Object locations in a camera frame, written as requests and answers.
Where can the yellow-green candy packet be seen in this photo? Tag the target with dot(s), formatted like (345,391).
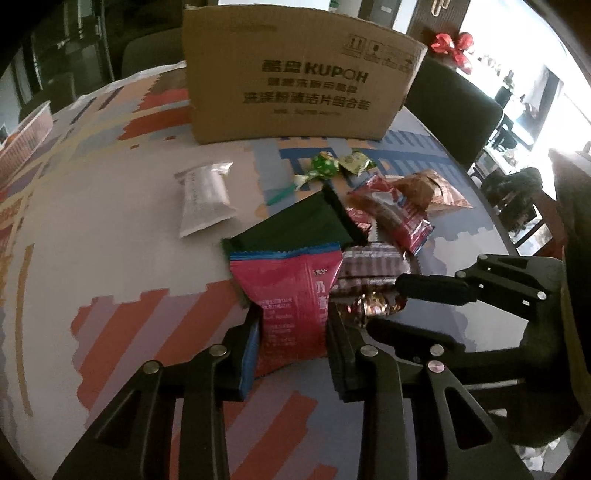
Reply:
(355,162)

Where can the brown striped snack packet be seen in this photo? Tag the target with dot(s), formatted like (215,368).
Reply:
(369,265)

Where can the colourful printed tablecloth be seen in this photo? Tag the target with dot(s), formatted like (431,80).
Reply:
(115,258)

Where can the small dark red packet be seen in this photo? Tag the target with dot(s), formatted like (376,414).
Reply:
(358,221)

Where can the clear plastic container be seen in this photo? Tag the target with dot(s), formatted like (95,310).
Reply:
(27,134)

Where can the dark green snack packet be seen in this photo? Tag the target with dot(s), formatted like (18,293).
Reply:
(300,226)

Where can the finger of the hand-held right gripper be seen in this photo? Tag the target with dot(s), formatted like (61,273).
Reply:
(411,337)
(429,286)

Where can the green wrapped lollipop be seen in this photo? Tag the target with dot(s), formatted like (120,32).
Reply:
(323,165)

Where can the brown cardboard box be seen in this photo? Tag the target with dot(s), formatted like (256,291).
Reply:
(295,110)

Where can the red snack packet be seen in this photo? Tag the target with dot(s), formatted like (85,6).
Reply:
(392,212)

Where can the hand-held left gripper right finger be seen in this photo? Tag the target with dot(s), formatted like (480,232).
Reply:
(339,364)

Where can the shiny candy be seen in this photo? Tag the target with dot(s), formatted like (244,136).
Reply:
(374,307)

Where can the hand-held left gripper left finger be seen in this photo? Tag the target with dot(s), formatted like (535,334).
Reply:
(249,360)

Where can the brown triangular snack packet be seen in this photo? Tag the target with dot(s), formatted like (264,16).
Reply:
(434,189)

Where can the red ribbon bow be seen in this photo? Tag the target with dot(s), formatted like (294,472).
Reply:
(450,46)

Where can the white snack packet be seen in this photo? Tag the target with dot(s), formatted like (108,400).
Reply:
(203,198)

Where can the wooden chair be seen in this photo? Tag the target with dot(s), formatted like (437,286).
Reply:
(542,230)

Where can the pink snack packet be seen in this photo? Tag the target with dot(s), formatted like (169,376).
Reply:
(291,295)

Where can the dark green bag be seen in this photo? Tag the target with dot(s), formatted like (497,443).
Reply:
(512,194)

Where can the dark chair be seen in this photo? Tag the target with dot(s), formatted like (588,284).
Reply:
(152,50)
(452,115)

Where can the black glass cabinet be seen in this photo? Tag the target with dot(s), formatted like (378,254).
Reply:
(69,41)

